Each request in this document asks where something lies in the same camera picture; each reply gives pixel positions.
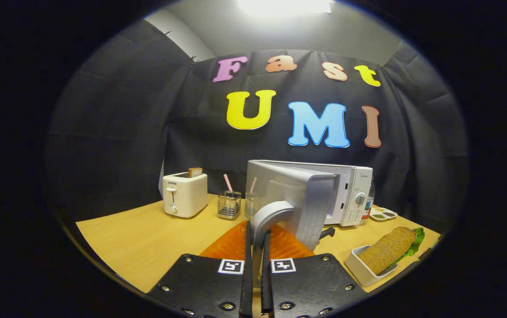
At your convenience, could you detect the white rectangular dish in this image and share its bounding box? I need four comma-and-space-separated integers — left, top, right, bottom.
345, 246, 397, 287

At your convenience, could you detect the metal wire mesh cup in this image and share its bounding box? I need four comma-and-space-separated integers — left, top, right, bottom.
217, 191, 242, 220

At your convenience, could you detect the clear plastic water bottle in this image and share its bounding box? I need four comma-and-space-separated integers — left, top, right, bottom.
362, 177, 376, 221

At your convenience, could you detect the brown bread lettuce sandwich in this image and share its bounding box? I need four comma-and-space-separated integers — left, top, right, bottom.
358, 227, 426, 275

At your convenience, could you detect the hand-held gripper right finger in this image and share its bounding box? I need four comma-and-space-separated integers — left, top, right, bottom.
261, 223, 367, 318

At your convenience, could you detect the large ceiling light panel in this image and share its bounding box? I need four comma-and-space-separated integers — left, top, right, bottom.
238, 0, 333, 16

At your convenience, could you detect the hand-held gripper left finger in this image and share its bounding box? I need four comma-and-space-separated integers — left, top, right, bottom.
146, 220, 254, 318

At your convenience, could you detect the white divided bean dish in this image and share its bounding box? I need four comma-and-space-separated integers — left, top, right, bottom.
369, 207, 398, 222

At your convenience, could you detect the black backdrop cloth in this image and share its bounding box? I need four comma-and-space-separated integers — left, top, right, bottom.
46, 20, 470, 232

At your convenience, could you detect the white toaster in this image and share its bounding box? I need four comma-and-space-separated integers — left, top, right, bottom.
162, 172, 209, 219

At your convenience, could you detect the white microwave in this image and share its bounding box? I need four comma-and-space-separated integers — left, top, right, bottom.
245, 159, 374, 290

